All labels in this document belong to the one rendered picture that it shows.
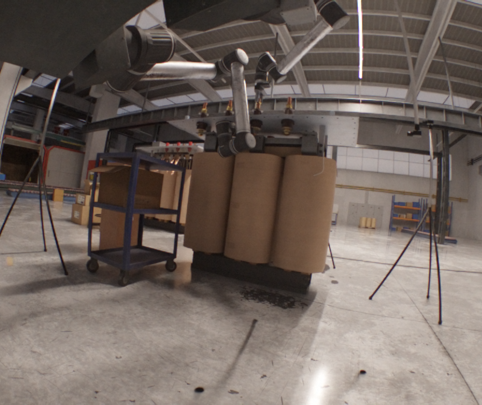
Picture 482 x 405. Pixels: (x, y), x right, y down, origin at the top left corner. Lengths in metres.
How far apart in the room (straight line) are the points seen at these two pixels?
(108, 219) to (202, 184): 1.03
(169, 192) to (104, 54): 3.77
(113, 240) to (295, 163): 1.81
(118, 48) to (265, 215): 1.53
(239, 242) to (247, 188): 0.44
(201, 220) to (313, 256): 0.98
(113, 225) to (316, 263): 1.86
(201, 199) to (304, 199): 0.88
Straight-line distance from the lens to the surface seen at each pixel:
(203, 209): 2.17
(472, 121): 11.96
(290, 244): 1.88
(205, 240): 2.17
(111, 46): 1.14
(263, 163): 1.98
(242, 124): 1.71
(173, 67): 1.76
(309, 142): 1.97
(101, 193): 1.92
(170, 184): 4.64
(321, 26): 1.82
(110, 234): 2.58
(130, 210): 1.66
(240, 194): 2.01
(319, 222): 1.86
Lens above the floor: 0.65
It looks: level
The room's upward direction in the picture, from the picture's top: 7 degrees clockwise
